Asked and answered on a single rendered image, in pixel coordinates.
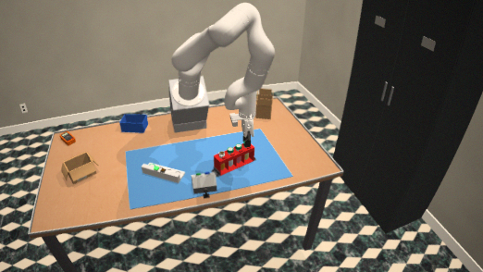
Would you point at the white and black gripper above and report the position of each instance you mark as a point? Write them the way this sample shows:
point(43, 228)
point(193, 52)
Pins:
point(247, 126)

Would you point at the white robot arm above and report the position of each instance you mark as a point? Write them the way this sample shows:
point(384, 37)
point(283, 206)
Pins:
point(190, 60)

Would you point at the dark blue open bin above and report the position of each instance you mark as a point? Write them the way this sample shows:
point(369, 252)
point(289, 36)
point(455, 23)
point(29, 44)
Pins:
point(133, 123)

